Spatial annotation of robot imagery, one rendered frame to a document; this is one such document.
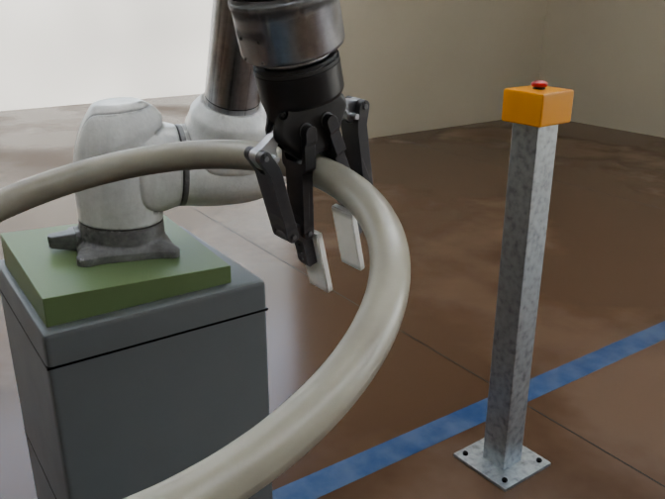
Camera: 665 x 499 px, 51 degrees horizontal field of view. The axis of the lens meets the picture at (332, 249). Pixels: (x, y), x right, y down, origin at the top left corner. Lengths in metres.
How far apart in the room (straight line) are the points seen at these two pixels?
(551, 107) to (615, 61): 5.82
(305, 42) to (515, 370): 1.54
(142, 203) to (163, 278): 0.14
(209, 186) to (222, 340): 0.28
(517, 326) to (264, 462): 1.58
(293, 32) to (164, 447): 0.95
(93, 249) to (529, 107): 1.04
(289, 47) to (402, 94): 6.23
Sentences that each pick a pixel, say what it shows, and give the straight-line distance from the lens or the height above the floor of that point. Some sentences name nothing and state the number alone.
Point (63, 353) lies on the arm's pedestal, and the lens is 1.22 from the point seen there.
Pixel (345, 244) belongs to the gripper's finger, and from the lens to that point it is 0.72.
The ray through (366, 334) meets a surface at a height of 1.11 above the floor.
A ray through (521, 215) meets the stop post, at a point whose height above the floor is 0.77.
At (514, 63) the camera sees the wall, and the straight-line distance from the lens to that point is 7.81.
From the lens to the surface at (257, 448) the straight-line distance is 0.39.
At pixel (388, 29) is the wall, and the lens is 6.62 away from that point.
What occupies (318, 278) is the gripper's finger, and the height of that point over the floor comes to 1.03.
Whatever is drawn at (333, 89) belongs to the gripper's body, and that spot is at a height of 1.23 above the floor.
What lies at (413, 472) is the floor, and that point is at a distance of 2.14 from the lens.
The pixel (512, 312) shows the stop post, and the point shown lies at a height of 0.50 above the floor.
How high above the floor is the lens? 1.31
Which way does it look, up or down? 20 degrees down
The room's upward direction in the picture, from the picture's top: straight up
